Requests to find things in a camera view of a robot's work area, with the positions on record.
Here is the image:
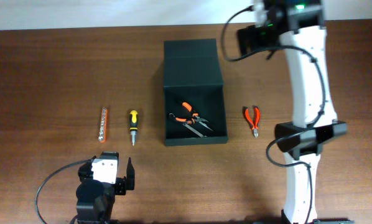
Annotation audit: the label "black yellow stubby screwdriver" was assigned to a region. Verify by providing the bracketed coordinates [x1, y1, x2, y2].
[129, 110, 139, 146]

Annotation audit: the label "silver ratchet wrench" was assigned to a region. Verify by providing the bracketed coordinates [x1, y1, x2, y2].
[168, 113, 207, 138]

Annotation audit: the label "red black cutting pliers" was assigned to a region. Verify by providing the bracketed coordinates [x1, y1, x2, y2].
[243, 105, 261, 138]

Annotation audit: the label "orange black needle nose pliers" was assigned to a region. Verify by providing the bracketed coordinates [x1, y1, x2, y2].
[169, 100, 213, 131]

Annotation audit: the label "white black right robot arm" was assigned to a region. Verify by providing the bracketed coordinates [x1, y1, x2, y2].
[237, 1, 347, 223]

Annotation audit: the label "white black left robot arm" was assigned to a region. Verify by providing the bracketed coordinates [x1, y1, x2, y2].
[76, 151, 136, 224]

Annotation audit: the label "orange socket bit holder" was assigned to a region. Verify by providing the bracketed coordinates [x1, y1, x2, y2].
[98, 107, 108, 143]

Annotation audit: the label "black open box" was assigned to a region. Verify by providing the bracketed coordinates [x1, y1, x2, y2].
[163, 39, 228, 146]

